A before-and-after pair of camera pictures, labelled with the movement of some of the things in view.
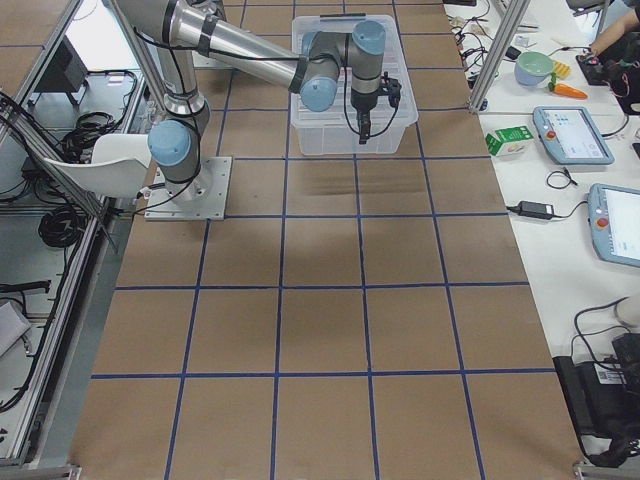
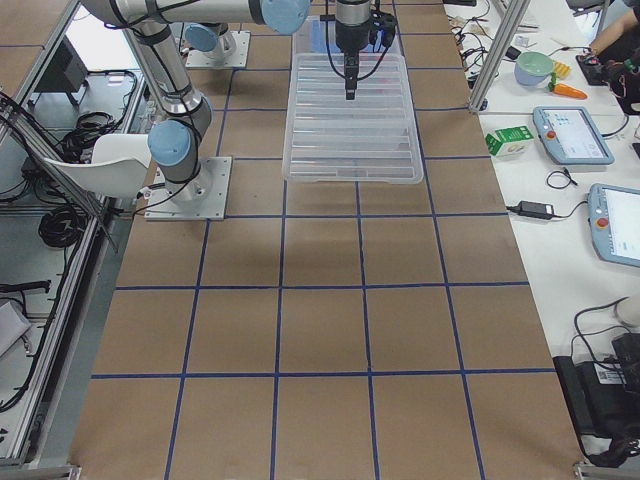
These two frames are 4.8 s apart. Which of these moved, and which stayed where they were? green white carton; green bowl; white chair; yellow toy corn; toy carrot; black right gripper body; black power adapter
Moved: black right gripper body
Stayed: yellow toy corn; green white carton; toy carrot; green bowl; black power adapter; white chair
